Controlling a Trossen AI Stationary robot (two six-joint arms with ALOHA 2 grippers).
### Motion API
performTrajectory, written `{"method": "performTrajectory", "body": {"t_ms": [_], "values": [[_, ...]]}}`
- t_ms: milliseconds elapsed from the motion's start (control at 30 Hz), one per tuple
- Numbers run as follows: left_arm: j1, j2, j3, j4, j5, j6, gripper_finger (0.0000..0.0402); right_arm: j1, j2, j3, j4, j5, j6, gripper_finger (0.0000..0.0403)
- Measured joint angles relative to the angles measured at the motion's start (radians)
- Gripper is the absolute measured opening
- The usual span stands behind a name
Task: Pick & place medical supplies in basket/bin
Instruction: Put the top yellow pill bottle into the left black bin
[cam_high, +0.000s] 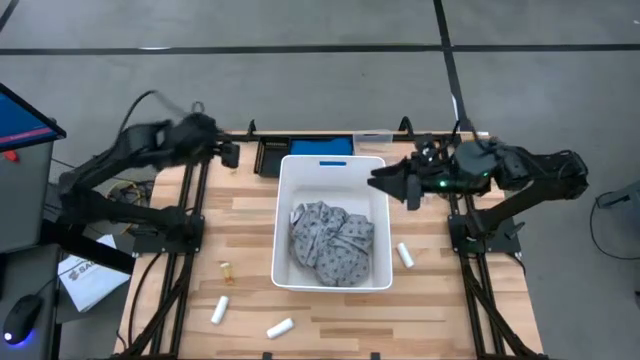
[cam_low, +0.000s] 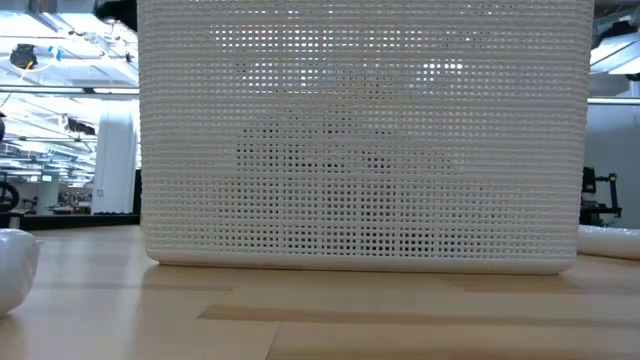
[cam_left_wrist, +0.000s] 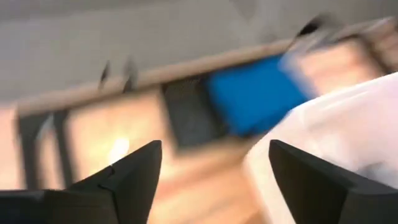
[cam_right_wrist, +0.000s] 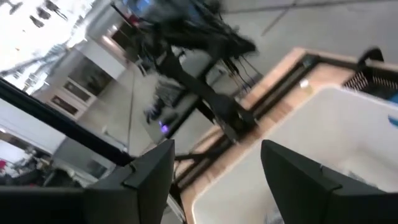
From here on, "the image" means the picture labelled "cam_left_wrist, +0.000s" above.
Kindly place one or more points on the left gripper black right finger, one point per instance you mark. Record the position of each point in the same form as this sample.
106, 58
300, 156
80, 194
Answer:
308, 183

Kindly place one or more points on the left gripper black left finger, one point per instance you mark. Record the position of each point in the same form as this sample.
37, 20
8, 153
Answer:
136, 180

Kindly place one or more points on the black slotted plastic basket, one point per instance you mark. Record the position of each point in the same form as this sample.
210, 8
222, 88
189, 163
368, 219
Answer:
189, 115

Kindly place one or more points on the dark metal frame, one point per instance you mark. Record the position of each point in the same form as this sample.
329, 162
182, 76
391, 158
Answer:
29, 149

